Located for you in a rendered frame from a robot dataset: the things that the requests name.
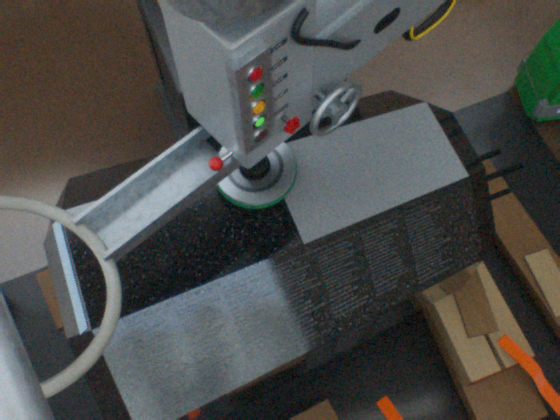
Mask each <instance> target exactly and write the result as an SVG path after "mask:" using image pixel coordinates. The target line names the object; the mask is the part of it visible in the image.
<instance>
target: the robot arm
mask: <svg viewBox="0 0 560 420"><path fill-rule="evenodd" d="M0 420H55V418H54V417H53V415H52V412H51V410H50V406H49V403H48V401H47V400H46V397H45V395H44V392H43V391H42V388H41V386H40V384H39V380H38V377H37V375H36V373H35V371H34V369H33V366H32V364H31V362H30V360H29V357H28V354H27V351H26V349H25V346H24V345H23V342H22V340H21V338H20V336H19V334H18V329H17V327H16V325H15V323H14V320H13V318H12V316H11V314H10V311H9V309H8V305H7V303H6V300H5V299H4V296H3V294H2V292H1V290H0Z"/></svg>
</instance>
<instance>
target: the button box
mask: <svg viewBox="0 0 560 420"><path fill-rule="evenodd" d="M259 64H261V65H263V67H264V70H263V74H262V76H261V77H260V78H259V79H258V80H257V81H254V82H251V83H250V82H248V80H247V76H248V74H249V73H250V71H251V70H252V69H253V67H254V66H256V65H259ZM226 69H227V74H228V81H229V87H230V99H231V105H232V111H233V117H234V124H235V129H236V136H237V142H238V148H239V149H240V151H241V152H243V153H244V154H245V155H246V156H247V155H248V154H250V153H251V151H252V150H254V149H255V148H258V147H259V146H260V145H261V144H263V142H264V141H265V140H267V139H268V138H269V137H272V136H273V135H274V134H275V117H274V99H273V81H272V62H271V46H270V45H268V44H267V43H266V42H265V41H263V42H261V43H260V44H259V45H256V46H255V47H253V49H251V50H250V51H249V52H247V53H246V54H243V55H242V56H241V57H240V58H239V59H235V60H232V59H230V60H229V61H227V62H226ZM258 83H264V92H263V94H261V95H260V96H259V97H257V98H254V99H251V98H250V97H249V94H250V91H251V90H252V88H253V86H254V85H255V84H258ZM260 99H264V100H265V105H264V110H263V111H262V112H261V113H259V114H256V115H252V114H251V109H252V105H253V104H255V103H256V102H257V101H258V100H260ZM259 115H266V120H265V122H264V123H263V126H260V127H259V128H257V129H253V128H252V123H253V121H254V120H255V119H256V118H257V117H258V116H259ZM263 128H267V134H266V136H265V137H264V138H263V139H262V140H261V141H260V142H254V141H253V138H254V137H255V135H256V134H257V133H258V131H260V130H261V129H263Z"/></svg>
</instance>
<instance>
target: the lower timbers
mask: <svg viewBox="0 0 560 420"><path fill-rule="evenodd" d="M481 162H482V164H483V165H484V166H485V169H486V175H489V174H491V173H494V172H496V171H497V170H496V168H495V167H494V165H492V164H491V162H490V159H487V160H484V161H481ZM488 185H489V191H490V195H491V194H494V193H496V192H499V191H501V190H503V189H506V188H509V187H508V185H507V184H506V182H505V181H504V180H503V178H502V177H501V176H500V177H498V178H495V179H492V180H490V181H488ZM509 189H510V188H509ZM491 206H492V212H493V217H494V223H495V227H496V232H495V234H494V236H493V238H492V240H493V242H494V243H495V245H497V247H498V250H499V251H500V253H501V254H502V255H503V256H504V257H505V260H506V262H507V263H508V264H509V265H510V267H511V268H512V270H513V273H515V274H516V276H517V277H518V279H519V280H520V282H521V284H522V285H523V287H524V288H525V290H526V291H527V293H528V294H529V296H530V297H531V299H532V300H533V301H534V304H535V305H536V307H537V308H538V309H539V310H540V311H541V314H542V316H543V317H544V318H545V319H546V321H547V322H548V325H549V326H550V327H551V328H552V330H553V331H554V333H555V335H556V336H557V338H558V339H559V341H560V316H557V317H554V316H553V314H552V312H551V310H550V309H549V306H548V304H547V302H546V300H545V299H544V297H543V294H542V292H541V290H540V289H539V287H538V285H537V284H536V281H535V279H534V277H533V275H532V273H531V272H530V271H529V267H528V265H527V263H526V262H525V260H524V259H523V257H524V256H527V255H529V254H532V253H537V252H539V251H542V250H545V249H548V251H549V252H550V254H551V255H552V259H553V261H554V262H555V263H556V265H557V267H558V269H559V271H560V258H559V257H558V256H557V254H556V253H555V252H554V251H553V248H552V247H551V246H550V244H549V243H547V241H546V240H545V237H544V236H543V234H541V233H540V231H539V230H538V227H537V226H536V224H534V222H533V221H532V220H531V218H530V216H529V215H528V214H527V212H526V211H525V210H524V208H523V206H522V205H521V204H520V202H519V201H518V200H517V198H516V197H515V195H514V194H513V192H512V191H511V190H510V194H508V195H504V196H501V197H499V198H496V199H494V200H491ZM422 311H423V315H424V317H425V319H426V321H427V323H428V325H429V327H430V329H431V333H432V335H433V337H434V338H435V341H436V343H437V345H438V346H439V347H438V349H439V351H440V353H441V355H442V356H443V359H444V361H445V363H446V366H447V369H448V371H449V372H450V374H451V377H452V379H453V382H454V384H455V387H456V388H457V390H458V392H459V394H460V395H459V396H460V398H461V400H462V402H463V404H464V406H465V408H466V412H467V414H468V416H469V418H470V420H537V419H540V418H542V417H544V416H547V415H548V412H547V411H546V409H545V407H544V405H543V404H542V400H541V398H540V396H539V395H538V393H537V391H536V389H535V386H534V384H533V382H532V380H531V379H530V377H529V375H528V372H527V371H526V370H525V369H524V368H523V367H522V366H521V364H519V365H517V366H515V367H513V368H511V369H509V370H506V371H504V372H503V373H500V374H498V373H497V374H496V375H494V376H492V377H489V378H487V379H485V380H483V381H480V382H478V383H476V384H474V385H471V386H469V387H464V386H463V383H462V381H461V378H460V376H459V374H458V372H457V371H456V369H455V367H454V363H453V362H452V359H451V357H450V355H449V354H448V352H447V348H446V346H445V345H444V343H443V341H442V339H441V337H440V333H439V331H438V329H437V328H436V326H435V324H434V322H433V320H432V317H431V315H430V313H429V311H428V309H427V308H425V309H424V310H422Z"/></svg>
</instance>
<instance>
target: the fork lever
mask: <svg viewBox="0 0 560 420"><path fill-rule="evenodd" d="M210 136H212V135H211V134H210V133H209V132H208V131H207V130H206V128H205V127H203V126H202V125H201V126H200V127H197V128H195V130H194V131H192V132H191V133H190V134H188V135H187V136H185V137H184V139H181V140H180V141H178V142H177V143H175V144H174V145H173V146H172V147H171V148H170V149H168V150H165V151H164V152H163V153H162V154H161V155H159V156H158V157H157V158H155V159H154V160H153V161H152V162H149V163H148V164H147V165H145V166H144V167H143V168H142V169H141V170H139V171H138V172H137V173H134V174H133V175H132V176H131V177H129V178H128V179H127V180H125V181H124V182H122V184H119V185H118V186H117V187H115V188H114V189H113V190H112V191H111V192H109V193H108V194H107V195H104V196H103V197H102V198H101V199H99V200H98V201H97V202H95V204H93V205H92V206H89V207H88V208H87V209H86V210H85V211H83V212H82V213H81V214H79V215H78V216H76V217H75V218H73V219H72V222H73V224H74V225H75V226H78V225H80V224H82V223H85V224H86V225H87V226H89V227H90V228H92V229H93V230H94V231H95V233H96V234H97V235H98V236H99V237H100V238H101V239H102V240H103V241H104V243H105V246H106V247H107V248H108V250H107V251H106V252H105V253H104V254H103V255H101V257H102V258H103V259H104V260H105V261H107V260H108V259H111V258H114V261H115V262H117V261H118V260H119V259H122V258H123V257H124V256H125V255H126V254H127V253H129V252H130V251H131V250H133V249H134V248H135V247H137V246H138V245H139V244H141V243H142V241H144V240H145V239H147V238H149V237H150V236H151V235H152V234H153V233H154V232H156V231H157V230H158V229H159V228H162V226H164V225H165V224H166V223H168V222H169V221H170V220H172V218H173V217H176V216H177V215H178V214H180V213H181V212H182V211H183V210H184V209H185V208H186V207H188V206H190V205H192V204H193V203H194V202H195V201H196V200H197V199H198V198H200V197H201V196H202V195H205V193H207V192H208V191H209V190H210V189H212V188H213V187H214V186H216V184H217V183H220V182H221V181H222V180H224V179H225V178H226V177H228V175H229V174H231V173H232V172H233V171H236V170H237V169H238V168H240V166H241V164H240V162H239V161H238V160H236V159H235V158H234V157H233V156H231V157H230V158H228V160H225V161H224V166H223V168H222V169H221V170H220V171H216V172H215V171H212V170H211V169H210V168H209V164H208V162H209V160H210V159H211V158H213V157H215V156H217V157H220V156H221V155H220V154H219V153H218V152H217V150H215V149H213V148H212V147H211V146H210V145H209V144H208V143H207V142H206V138H209V137H210Z"/></svg>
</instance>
